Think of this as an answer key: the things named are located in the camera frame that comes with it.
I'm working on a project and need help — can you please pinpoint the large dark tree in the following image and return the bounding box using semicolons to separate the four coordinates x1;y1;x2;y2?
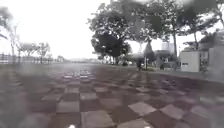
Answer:
87;0;158;66

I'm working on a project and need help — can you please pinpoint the checkered grey paved plaza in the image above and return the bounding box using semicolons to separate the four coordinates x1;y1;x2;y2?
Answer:
0;62;224;128

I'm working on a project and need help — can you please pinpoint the tall tree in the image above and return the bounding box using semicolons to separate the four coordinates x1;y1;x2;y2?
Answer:
146;0;201;65
184;0;224;51

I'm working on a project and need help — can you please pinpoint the small tree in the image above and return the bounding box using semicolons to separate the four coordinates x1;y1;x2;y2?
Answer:
36;41;52;64
18;42;40;63

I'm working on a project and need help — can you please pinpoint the white kiosk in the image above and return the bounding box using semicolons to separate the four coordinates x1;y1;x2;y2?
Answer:
179;50;201;73

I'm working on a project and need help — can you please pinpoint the rail fence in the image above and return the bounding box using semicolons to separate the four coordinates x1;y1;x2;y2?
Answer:
0;53;56;65

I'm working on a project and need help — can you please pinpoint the grey wall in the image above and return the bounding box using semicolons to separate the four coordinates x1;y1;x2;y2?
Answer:
206;44;224;83

